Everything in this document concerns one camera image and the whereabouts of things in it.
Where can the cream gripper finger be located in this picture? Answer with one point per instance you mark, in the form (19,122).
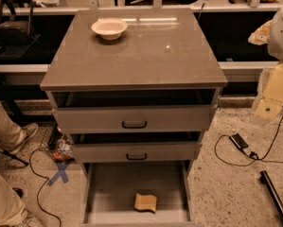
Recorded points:
(268,109)

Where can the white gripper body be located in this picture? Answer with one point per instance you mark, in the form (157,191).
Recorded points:
(281,37)

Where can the yellow sponge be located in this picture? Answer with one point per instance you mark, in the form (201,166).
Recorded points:
(145,202)

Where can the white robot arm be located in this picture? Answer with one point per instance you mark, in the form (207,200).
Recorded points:
(275,42)

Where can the top grey drawer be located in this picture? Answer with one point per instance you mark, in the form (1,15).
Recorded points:
(134,119)

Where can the grey drawer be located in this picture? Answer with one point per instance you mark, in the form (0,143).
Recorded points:
(111,189)
(134,119)
(130,152)

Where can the middle grey drawer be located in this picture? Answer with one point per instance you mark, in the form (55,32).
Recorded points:
(130,152)

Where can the grey drawer cabinet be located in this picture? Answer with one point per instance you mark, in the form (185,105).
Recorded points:
(161,59)

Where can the bottom grey drawer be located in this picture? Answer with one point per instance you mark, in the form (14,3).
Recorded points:
(111,189)

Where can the black power adapter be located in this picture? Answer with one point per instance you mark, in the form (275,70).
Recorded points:
(238,141)

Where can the black pole on floor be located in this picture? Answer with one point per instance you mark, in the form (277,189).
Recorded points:
(265,178)

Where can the white bowl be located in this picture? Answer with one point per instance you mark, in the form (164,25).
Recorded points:
(109,28)

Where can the plastic bottle on floor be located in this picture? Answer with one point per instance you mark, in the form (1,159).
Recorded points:
(62,152)

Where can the blue tape cross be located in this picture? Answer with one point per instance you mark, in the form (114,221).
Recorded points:
(61,173)

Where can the grey sneaker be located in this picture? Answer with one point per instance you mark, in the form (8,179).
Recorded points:
(22,136)

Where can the person leg beige trousers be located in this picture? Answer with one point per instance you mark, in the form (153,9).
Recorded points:
(7,129)

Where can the black chair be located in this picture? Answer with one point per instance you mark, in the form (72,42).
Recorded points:
(16,36)

